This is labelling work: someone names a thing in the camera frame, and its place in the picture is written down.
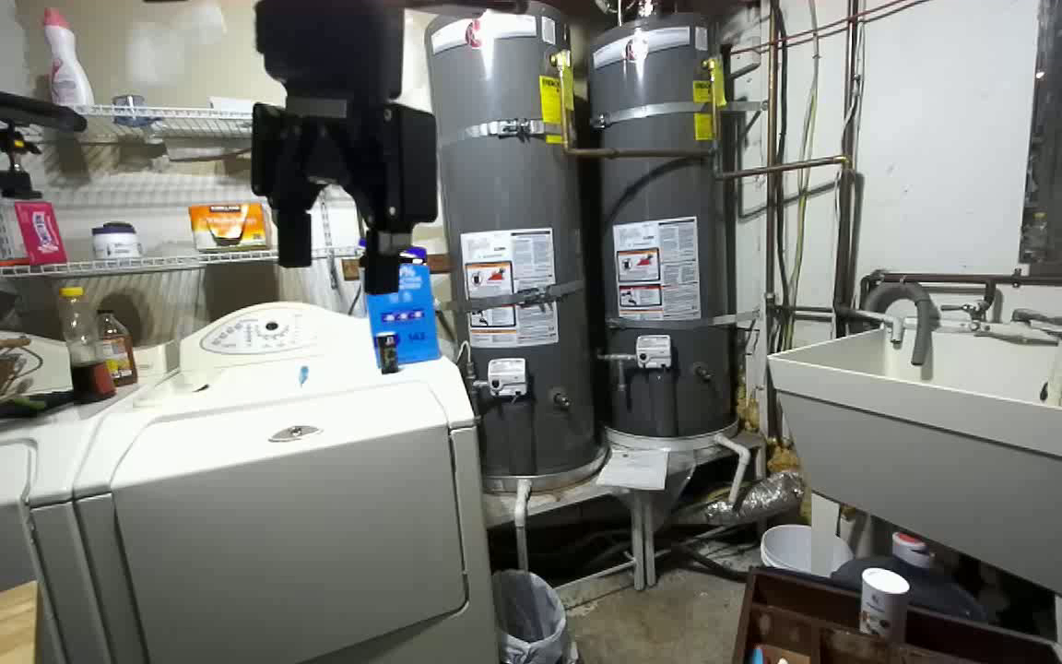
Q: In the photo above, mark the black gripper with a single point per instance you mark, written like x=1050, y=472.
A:
x=331, y=49

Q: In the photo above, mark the white bottle pink cap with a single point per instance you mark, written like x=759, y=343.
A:
x=64, y=74

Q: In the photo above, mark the brown liquid bottle yellow cap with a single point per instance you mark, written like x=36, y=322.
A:
x=91, y=371

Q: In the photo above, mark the orange package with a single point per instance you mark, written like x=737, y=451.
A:
x=231, y=225

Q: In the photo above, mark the grey water heater tank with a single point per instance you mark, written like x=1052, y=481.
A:
x=515, y=184
x=662, y=172

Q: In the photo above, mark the blue cardboard detergent box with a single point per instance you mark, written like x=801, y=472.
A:
x=419, y=315

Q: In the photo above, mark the small dark jar silver lid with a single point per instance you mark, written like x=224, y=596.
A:
x=387, y=354

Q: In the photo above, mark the white jar dark lid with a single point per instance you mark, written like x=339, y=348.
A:
x=117, y=243

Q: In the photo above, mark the brown glass jug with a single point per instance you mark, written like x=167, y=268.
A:
x=123, y=351

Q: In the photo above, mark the pink card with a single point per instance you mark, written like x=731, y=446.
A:
x=37, y=232

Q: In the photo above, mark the white washer with round panel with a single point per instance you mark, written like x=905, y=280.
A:
x=285, y=530

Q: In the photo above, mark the flat black tool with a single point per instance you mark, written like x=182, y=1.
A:
x=16, y=408

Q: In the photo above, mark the white heater stand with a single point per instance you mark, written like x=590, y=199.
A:
x=641, y=472

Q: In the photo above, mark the bin with plastic bag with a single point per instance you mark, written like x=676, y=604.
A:
x=531, y=615

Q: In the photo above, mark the metal sink faucet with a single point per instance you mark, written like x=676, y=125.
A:
x=921, y=300

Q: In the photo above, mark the white plastic bucket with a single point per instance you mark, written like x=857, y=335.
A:
x=801, y=548

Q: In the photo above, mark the white utility sink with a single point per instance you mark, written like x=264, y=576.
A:
x=922, y=481

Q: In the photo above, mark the metal wall pipes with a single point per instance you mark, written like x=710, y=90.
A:
x=852, y=232

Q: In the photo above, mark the silver flexible duct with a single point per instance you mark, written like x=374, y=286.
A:
x=764, y=498

